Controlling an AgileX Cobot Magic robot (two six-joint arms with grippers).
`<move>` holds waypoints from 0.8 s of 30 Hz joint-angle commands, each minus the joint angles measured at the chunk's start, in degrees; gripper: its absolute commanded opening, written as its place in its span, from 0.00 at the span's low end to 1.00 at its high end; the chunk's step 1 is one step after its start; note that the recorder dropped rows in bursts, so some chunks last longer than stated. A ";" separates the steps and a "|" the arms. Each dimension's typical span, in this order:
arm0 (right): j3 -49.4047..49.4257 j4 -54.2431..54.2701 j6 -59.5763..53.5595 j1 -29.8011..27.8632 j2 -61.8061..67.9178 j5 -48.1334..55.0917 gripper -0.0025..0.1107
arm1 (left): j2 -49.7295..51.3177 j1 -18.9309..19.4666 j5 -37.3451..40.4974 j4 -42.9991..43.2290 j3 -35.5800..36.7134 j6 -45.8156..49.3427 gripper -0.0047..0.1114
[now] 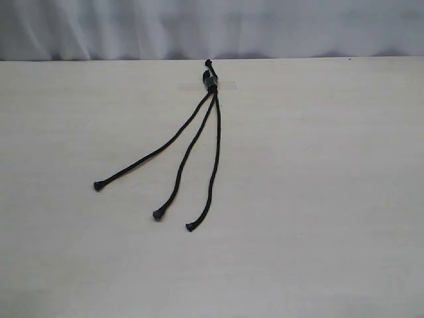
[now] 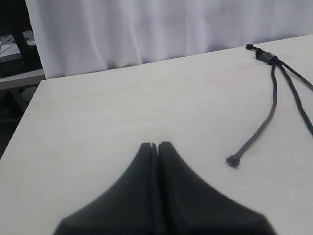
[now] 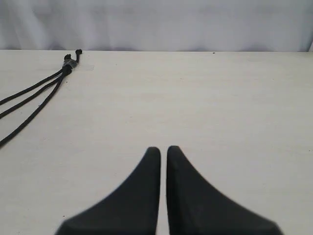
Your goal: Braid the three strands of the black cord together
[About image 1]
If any black rope strand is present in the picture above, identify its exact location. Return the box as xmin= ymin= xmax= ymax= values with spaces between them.
xmin=152 ymin=76 xmax=215 ymax=221
xmin=185 ymin=58 xmax=222 ymax=232
xmin=92 ymin=68 xmax=213 ymax=193

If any white backdrop curtain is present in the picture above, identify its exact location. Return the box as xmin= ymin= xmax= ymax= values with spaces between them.
xmin=1 ymin=1 xmax=423 ymax=61

